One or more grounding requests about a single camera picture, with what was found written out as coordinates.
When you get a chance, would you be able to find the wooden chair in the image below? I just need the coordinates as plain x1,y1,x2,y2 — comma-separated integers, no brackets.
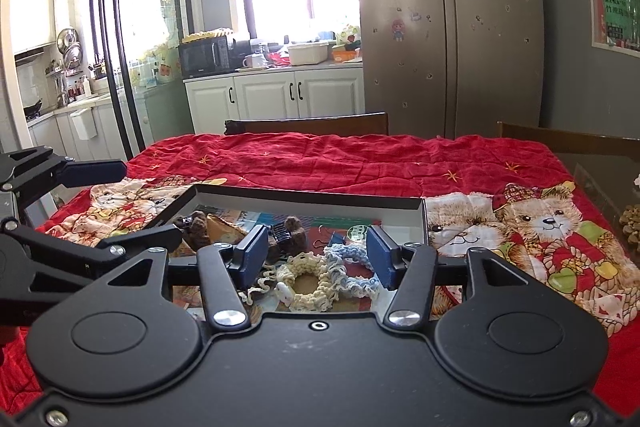
497,121,640,161
224,112,388,136

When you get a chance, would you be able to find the small blue clip in box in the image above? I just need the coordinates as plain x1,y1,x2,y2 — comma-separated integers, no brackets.
328,231,346,246

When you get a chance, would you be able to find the red bear-print quilt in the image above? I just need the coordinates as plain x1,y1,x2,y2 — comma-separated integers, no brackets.
0,132,640,405

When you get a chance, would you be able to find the white mug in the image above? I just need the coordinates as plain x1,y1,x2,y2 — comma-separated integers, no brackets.
243,53,269,69

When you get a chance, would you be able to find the black microwave oven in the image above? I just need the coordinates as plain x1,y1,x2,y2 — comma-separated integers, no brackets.
178,36,232,79

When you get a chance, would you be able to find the green notice paper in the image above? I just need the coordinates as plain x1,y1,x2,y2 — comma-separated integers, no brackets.
603,0,639,50

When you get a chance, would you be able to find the white plastic basin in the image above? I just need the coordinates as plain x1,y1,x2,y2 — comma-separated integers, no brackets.
288,41,333,66

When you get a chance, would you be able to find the paper pyramid pouch in box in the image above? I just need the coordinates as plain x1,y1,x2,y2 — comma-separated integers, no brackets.
205,213,247,245

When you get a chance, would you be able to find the black shallow cardboard box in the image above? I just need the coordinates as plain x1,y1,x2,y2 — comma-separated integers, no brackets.
151,183,426,323

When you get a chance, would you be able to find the silver double-door refrigerator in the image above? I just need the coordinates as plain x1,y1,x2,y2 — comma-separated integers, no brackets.
360,0,544,138

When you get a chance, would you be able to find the cream knitted scrunchie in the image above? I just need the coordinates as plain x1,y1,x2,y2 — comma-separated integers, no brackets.
238,253,340,312

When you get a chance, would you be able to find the wooden bead trivet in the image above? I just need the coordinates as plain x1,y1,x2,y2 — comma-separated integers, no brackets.
618,204,640,243

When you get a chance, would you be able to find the white hanging bin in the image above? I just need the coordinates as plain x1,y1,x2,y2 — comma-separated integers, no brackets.
70,107,98,141

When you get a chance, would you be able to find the white kitchen cabinet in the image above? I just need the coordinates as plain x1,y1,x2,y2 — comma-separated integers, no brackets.
184,62,366,134

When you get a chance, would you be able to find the blue grey knitted scrunchie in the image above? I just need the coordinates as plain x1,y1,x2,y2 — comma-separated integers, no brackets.
323,244,382,300

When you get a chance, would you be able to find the brown fuzzy hair claw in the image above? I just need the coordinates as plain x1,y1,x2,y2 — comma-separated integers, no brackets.
172,210,212,251
267,216,308,263

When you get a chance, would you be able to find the black sliding glass door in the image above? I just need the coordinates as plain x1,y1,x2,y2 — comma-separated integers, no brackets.
16,0,194,160

